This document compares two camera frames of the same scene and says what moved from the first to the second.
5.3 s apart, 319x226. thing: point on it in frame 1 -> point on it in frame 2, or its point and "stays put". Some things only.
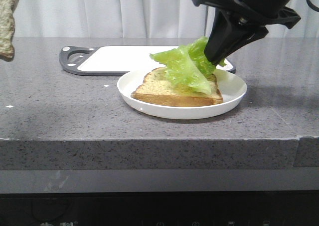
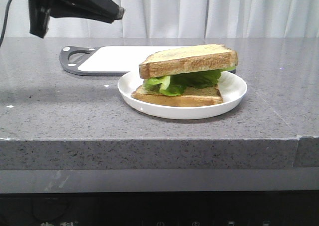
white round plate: [233, 87] stays put
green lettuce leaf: [190, 64] -> [174, 85]
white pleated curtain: [132, 12] stays put
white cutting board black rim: [114, 60] stays put
